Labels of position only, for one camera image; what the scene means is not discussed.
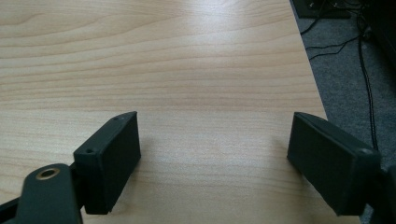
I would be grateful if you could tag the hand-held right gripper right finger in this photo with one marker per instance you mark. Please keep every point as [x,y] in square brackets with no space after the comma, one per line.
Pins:
[330,165]

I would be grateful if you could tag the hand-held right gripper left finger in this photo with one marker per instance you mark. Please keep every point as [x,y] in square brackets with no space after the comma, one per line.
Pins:
[107,168]

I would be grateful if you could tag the black equipment base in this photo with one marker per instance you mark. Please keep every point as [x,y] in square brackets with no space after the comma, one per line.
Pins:
[322,7]

